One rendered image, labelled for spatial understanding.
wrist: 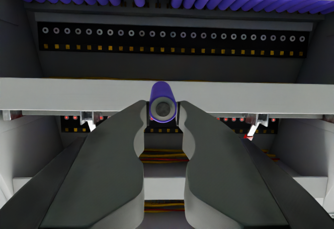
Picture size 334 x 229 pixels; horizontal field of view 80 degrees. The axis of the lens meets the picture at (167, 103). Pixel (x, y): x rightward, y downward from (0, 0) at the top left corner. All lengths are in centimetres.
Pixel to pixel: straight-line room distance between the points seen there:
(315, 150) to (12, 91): 57
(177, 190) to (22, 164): 31
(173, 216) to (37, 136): 43
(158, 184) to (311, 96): 30
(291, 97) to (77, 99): 31
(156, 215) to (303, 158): 42
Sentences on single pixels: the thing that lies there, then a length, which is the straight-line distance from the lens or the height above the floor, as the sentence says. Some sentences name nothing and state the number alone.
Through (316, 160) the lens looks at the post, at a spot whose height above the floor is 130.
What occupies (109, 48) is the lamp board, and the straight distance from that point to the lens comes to 42.
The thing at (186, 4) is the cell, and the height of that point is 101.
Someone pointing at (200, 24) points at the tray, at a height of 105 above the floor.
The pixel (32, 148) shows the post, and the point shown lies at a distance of 52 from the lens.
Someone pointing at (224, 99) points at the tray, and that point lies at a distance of 31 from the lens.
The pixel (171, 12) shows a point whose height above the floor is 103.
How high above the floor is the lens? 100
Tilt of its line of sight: 29 degrees up
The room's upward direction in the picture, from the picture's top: 177 degrees counter-clockwise
